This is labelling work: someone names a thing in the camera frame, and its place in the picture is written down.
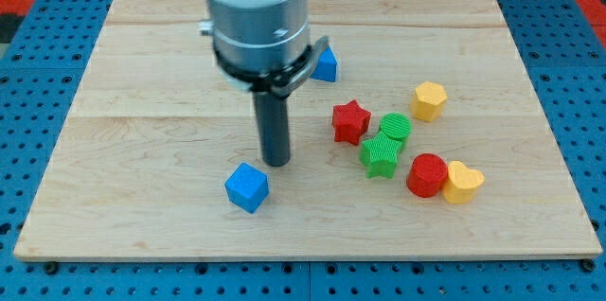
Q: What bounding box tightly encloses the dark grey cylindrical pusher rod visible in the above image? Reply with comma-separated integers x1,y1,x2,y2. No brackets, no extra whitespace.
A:
253,92,291,167

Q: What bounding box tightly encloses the yellow heart block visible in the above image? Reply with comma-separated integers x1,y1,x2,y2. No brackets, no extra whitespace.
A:
441,161,485,204

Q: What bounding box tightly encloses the green cylinder block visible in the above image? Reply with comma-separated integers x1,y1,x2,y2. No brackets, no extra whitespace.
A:
380,113,412,151

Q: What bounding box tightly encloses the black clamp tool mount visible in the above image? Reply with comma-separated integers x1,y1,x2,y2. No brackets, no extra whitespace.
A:
213,36,330,98

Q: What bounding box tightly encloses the blue triangle block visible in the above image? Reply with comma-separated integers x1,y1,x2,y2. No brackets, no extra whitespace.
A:
311,47,338,82

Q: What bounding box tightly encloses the yellow hexagon block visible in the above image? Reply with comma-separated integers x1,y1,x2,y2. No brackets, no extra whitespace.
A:
410,81,448,122

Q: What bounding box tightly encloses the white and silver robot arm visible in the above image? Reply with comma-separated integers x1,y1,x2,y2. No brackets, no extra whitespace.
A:
199,0,329,167

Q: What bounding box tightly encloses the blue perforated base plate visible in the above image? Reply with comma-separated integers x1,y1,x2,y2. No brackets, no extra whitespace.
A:
1,0,605,300

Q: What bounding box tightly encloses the red star block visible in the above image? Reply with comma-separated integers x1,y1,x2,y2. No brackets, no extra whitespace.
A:
331,99,371,146

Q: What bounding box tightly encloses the blue cube block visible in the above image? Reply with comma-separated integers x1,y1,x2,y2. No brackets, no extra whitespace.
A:
224,163,269,214

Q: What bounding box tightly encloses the light wooden board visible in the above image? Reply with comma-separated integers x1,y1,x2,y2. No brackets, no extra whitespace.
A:
14,0,602,262

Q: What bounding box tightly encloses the red cylinder block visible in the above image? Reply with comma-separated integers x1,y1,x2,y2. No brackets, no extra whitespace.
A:
406,153,448,198

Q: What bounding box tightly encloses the green star block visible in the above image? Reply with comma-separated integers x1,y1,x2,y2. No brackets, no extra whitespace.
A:
359,131,402,179

